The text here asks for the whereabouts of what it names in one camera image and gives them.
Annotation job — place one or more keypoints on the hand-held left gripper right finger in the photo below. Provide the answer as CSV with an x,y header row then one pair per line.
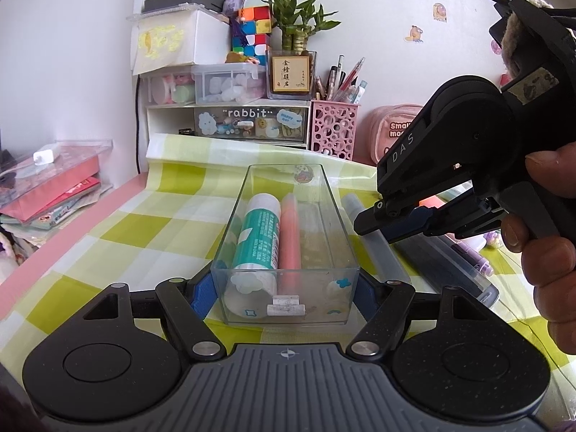
x,y
365,297

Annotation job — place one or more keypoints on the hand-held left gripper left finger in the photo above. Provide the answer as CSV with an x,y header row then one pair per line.
x,y
204,290

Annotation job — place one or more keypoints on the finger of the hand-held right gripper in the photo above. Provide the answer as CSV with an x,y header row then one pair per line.
x,y
414,222
468,216

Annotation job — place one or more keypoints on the purple mechanical pen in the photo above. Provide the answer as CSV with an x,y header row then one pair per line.
x,y
470,258

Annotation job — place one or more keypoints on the translucent grey marker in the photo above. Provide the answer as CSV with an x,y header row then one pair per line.
x,y
373,243

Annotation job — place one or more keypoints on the black marker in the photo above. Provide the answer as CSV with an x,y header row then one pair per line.
x,y
432,265

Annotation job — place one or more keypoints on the clear plastic organiser box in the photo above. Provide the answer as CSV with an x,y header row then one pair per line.
x,y
324,252

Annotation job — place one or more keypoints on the person's right hand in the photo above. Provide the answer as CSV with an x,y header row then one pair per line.
x,y
558,279

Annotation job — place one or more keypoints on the yellow green checked tablecloth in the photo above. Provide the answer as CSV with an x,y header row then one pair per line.
x,y
135,234

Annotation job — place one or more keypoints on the pink pencil pouch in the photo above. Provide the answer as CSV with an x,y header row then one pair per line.
x,y
387,130

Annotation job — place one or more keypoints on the orange pink highlighter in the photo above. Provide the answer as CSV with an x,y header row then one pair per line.
x,y
288,234

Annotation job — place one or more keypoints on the pink perforated pen holder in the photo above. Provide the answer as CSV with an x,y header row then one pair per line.
x,y
333,130

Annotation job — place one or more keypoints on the bunch of pens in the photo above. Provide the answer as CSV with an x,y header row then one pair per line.
x,y
342,81

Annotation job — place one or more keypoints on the colourful booklet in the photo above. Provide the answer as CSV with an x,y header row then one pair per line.
x,y
58,218

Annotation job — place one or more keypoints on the white desktop drawer organiser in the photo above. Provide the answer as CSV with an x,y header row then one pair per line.
x,y
166,119

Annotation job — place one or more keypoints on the clear drawer with stickers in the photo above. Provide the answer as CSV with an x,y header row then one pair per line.
x,y
252,121

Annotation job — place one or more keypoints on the glass vase with label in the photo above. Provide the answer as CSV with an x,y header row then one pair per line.
x,y
290,74

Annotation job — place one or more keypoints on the small clear storage box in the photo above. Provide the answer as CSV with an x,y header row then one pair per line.
x,y
168,90

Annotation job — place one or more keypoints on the wide clear storage box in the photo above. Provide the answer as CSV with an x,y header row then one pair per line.
x,y
229,85

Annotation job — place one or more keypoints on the white charger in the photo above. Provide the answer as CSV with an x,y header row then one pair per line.
x,y
45,155

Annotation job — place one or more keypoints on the dark purple clothing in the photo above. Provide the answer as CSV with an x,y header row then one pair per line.
x,y
15,411

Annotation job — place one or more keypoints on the green bamboo plant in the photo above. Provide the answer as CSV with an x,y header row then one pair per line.
x,y
299,15

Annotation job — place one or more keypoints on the brown small toy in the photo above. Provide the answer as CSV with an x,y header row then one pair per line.
x,y
238,58

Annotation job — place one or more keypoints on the white storage box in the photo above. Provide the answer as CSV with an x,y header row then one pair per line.
x,y
189,40

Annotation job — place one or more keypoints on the purple sachet with tassel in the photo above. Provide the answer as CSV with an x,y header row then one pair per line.
x,y
235,0

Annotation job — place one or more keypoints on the dark grey stand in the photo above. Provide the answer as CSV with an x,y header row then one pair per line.
x,y
180,2

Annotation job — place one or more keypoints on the pink round wall sticker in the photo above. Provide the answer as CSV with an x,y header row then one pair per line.
x,y
495,47

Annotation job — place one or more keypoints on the wall sticker with orange animal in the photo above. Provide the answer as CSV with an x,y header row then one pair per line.
x,y
414,34

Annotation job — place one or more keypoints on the wall sticker with yellow figure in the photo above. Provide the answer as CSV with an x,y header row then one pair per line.
x,y
440,12

